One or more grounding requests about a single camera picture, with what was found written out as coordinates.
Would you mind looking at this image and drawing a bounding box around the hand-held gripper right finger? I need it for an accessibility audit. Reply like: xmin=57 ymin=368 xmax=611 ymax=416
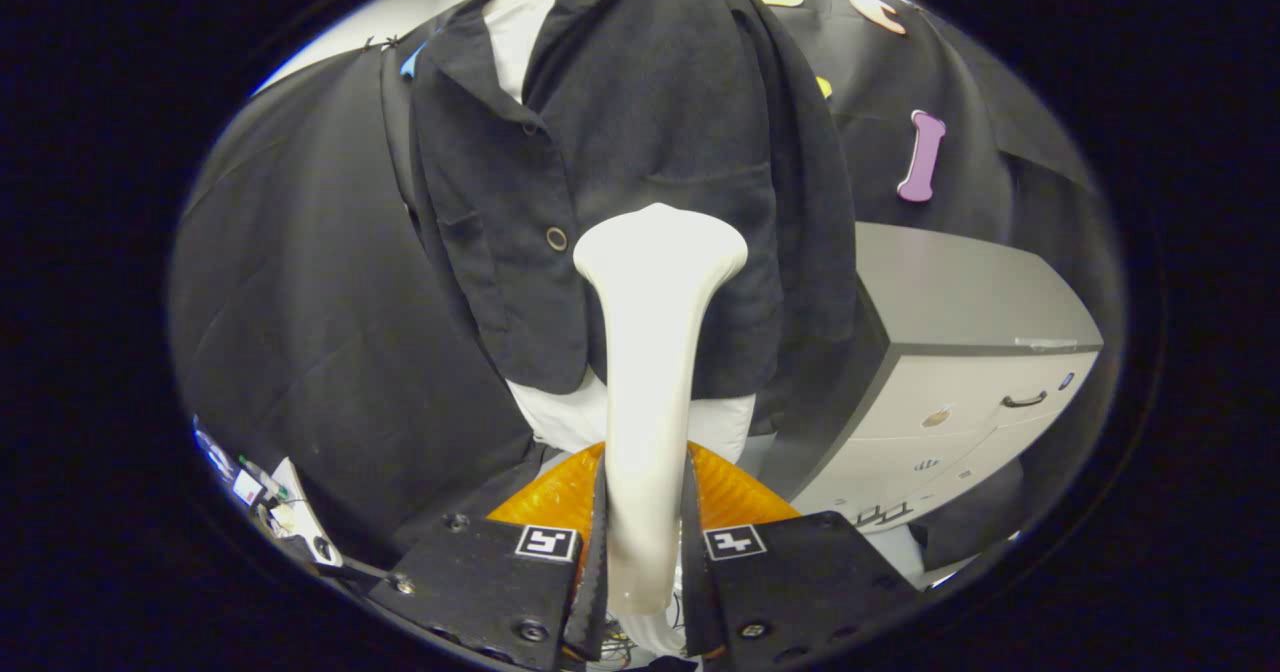
xmin=683 ymin=442 xmax=916 ymax=667

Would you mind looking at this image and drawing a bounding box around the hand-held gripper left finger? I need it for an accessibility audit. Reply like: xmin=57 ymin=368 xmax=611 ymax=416
xmin=368 ymin=442 xmax=609 ymax=671

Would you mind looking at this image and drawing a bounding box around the white garment steamer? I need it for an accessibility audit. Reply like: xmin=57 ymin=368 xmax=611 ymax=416
xmin=573 ymin=202 xmax=749 ymax=653

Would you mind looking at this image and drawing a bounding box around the black jacket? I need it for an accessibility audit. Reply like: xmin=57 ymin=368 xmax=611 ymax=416
xmin=380 ymin=0 xmax=861 ymax=433

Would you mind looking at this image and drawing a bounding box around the white mannequin torso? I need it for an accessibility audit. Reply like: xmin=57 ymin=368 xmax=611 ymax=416
xmin=485 ymin=0 xmax=758 ymax=463

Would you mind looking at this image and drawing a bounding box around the white plastic device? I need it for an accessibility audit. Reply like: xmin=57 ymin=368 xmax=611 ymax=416
xmin=268 ymin=457 xmax=343 ymax=567

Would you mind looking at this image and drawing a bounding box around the green and white tube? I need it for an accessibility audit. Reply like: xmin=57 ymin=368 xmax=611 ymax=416
xmin=237 ymin=455 xmax=289 ymax=501

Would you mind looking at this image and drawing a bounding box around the grey cabinet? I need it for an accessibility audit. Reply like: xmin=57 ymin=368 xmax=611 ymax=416
xmin=760 ymin=222 xmax=1104 ymax=533

